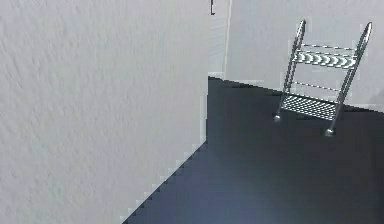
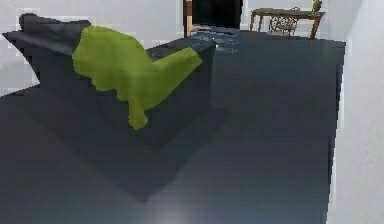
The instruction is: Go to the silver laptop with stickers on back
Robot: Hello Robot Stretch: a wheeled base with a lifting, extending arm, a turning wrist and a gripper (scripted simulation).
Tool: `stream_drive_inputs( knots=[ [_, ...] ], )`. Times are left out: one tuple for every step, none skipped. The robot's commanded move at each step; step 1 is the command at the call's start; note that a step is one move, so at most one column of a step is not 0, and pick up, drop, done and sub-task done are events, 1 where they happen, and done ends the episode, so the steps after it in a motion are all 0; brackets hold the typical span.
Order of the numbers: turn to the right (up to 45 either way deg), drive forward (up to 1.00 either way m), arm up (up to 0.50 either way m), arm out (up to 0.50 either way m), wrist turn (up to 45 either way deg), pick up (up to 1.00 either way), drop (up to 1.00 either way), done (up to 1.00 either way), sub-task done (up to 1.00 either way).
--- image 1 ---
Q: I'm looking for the white room door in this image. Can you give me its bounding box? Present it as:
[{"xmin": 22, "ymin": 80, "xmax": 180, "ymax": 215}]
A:
[{"xmin": 207, "ymin": 0, "xmax": 232, "ymax": 80}]

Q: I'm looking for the silver wire shelf rack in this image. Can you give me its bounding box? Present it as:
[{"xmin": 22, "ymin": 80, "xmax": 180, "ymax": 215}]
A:
[{"xmin": 272, "ymin": 19, "xmax": 374, "ymax": 138}]

